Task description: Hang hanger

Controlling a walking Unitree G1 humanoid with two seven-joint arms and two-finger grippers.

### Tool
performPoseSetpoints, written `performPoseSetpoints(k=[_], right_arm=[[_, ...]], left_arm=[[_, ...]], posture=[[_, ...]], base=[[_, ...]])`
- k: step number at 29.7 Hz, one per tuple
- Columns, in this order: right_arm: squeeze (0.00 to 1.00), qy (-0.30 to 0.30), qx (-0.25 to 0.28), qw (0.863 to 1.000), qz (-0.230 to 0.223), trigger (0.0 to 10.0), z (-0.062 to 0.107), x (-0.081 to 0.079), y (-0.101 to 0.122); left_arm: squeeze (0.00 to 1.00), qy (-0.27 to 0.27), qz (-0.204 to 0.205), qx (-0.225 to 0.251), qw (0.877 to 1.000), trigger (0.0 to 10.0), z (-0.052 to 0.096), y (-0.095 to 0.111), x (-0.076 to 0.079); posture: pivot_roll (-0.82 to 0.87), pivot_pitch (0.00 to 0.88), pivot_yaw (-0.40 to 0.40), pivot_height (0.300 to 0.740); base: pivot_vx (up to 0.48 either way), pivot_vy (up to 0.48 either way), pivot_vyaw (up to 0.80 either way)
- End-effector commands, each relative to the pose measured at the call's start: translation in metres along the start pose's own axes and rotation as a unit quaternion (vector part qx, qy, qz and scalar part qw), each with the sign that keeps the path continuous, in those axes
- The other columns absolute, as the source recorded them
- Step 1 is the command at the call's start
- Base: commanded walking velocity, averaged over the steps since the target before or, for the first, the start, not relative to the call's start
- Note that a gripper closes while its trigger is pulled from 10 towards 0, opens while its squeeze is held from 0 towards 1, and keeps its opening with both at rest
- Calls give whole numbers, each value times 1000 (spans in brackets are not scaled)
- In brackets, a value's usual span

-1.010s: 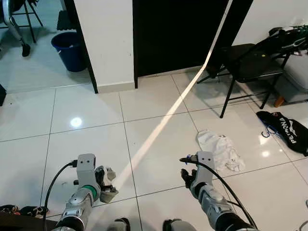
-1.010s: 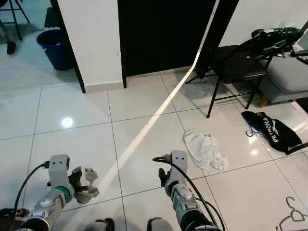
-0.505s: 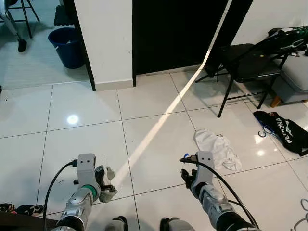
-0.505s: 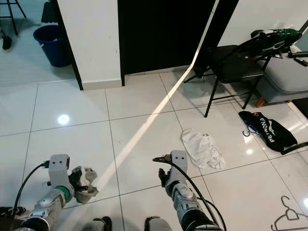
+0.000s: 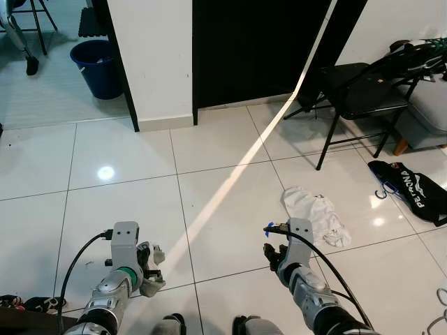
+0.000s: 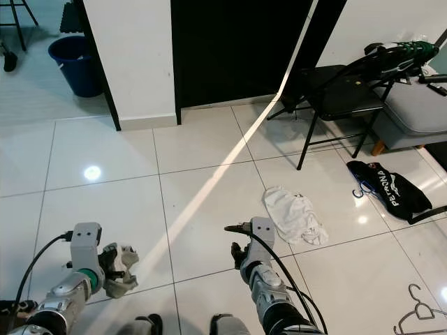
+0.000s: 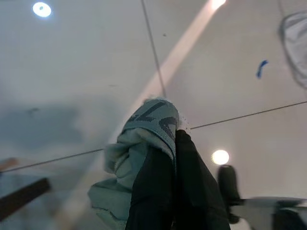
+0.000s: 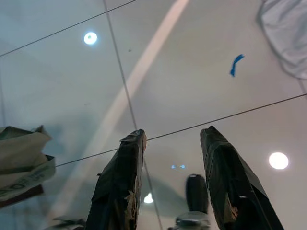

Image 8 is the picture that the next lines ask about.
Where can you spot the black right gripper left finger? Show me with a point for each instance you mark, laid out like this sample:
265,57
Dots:
117,187

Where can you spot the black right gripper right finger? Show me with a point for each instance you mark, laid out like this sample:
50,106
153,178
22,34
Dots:
230,191

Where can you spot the grey green garment white lining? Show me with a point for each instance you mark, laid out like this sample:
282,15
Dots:
21,155

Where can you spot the robot right leg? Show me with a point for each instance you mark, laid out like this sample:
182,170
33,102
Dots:
196,191

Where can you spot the blue tape mark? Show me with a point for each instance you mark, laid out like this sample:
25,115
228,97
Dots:
232,70

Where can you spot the white cloth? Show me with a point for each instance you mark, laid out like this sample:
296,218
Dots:
287,36

